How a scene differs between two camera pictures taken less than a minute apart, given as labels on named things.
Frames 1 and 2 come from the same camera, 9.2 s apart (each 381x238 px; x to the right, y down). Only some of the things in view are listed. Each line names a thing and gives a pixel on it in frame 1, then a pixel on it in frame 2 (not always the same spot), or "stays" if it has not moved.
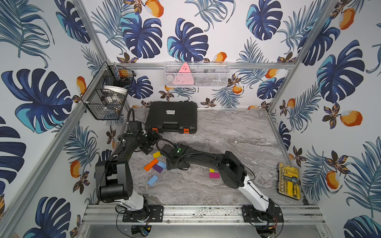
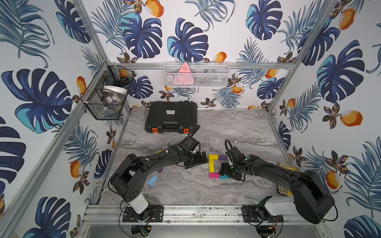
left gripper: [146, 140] to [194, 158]
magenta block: [214, 175] stays
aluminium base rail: [204, 214] stays
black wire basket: [105, 95] stays
